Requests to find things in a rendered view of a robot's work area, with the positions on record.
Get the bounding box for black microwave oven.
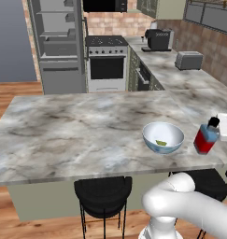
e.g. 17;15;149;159
82;0;129;13

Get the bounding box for white blue bowl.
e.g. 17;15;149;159
141;121;185;156

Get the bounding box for pale green island base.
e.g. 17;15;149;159
7;167;227;223

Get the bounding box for pale green wall cupboards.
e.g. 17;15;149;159
136;0;188;21

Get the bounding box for black dishwasher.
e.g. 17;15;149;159
135;63;152;91

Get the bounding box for grey glass-front wall cupboards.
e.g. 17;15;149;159
182;0;227;35

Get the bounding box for pale green base cupboards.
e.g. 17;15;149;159
127;46;166;92

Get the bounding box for grey toaster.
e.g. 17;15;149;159
175;50;205;72

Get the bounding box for grey open fridge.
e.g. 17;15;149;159
26;0;89;95

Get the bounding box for white stove with oven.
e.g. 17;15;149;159
85;35;129;93

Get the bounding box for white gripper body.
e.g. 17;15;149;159
217;112;227;143

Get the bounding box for black coffee machine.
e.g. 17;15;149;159
141;28;176;53

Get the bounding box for green lemon wedge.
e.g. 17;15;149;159
155;139;168;148

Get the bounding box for blue red liquor bottle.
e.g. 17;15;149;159
192;116;221;156

